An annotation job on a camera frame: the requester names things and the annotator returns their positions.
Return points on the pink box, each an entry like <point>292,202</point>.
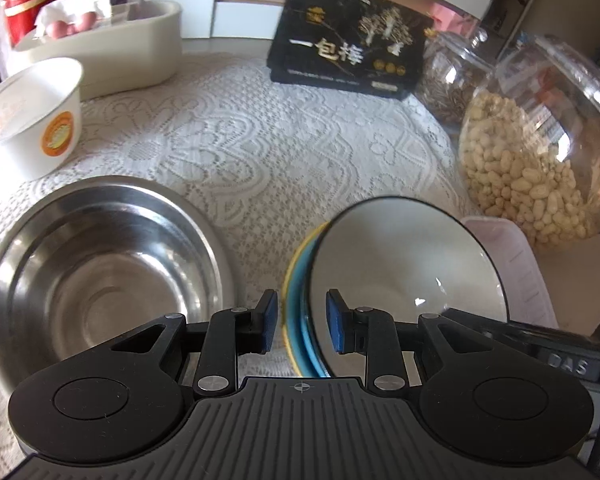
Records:
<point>452,17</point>

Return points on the brown egg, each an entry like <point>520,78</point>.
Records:
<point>86,20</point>
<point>55,29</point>
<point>72,27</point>

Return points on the white ceramic bowl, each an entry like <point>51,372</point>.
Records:
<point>405,260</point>

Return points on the red plastic tray white inside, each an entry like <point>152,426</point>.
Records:
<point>520,270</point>

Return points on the white lace tablecloth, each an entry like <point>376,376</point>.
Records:
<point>230,150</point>

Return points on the blue and yellow bowl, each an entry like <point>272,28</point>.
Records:
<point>287,310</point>

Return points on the red gold-banded container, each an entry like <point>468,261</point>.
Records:
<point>25,0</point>

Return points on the glass jar of peanuts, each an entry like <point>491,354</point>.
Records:
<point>510,175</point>

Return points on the white crumpled tissue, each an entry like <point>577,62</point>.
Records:
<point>75,5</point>

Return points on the cream plastic basket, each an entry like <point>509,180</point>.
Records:
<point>145,55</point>

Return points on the stainless steel bowl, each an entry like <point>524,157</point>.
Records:
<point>105,260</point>

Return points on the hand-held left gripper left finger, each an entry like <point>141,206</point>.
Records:
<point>267,320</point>

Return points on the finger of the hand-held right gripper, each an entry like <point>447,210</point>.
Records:
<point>480,327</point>

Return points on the white paper bowl orange label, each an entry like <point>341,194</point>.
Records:
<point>25,145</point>

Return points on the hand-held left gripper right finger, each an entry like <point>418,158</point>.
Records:
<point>336,325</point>

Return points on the black printed packet box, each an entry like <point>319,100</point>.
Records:
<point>330,50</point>

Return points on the glass jar of sunflower seeds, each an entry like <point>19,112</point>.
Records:
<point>445,90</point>

